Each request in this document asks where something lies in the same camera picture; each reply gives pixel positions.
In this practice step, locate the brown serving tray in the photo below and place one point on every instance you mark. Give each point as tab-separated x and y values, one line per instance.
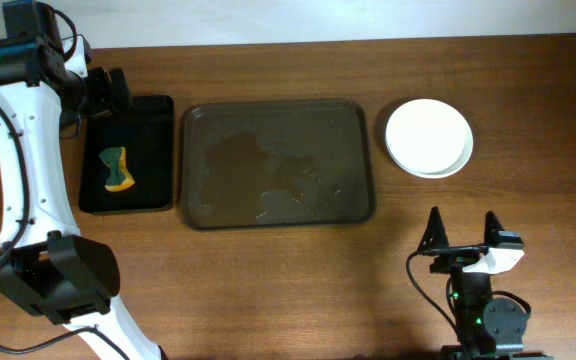
276	164

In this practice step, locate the yellow green sponge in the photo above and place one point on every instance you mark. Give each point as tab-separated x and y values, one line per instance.
115	159

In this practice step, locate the cream white plate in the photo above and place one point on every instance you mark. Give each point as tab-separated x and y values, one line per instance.
425	108

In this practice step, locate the black tray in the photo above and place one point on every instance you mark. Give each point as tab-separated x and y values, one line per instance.
145	134

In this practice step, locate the light blue plate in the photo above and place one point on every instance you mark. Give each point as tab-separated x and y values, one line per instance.
429	148

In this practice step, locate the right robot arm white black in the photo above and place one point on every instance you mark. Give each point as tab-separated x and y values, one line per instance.
488	324

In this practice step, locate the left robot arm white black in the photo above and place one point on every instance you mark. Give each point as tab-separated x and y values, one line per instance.
46	267

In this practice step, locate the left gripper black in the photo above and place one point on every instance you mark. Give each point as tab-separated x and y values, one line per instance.
110	87

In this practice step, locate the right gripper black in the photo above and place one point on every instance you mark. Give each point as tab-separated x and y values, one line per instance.
459	257

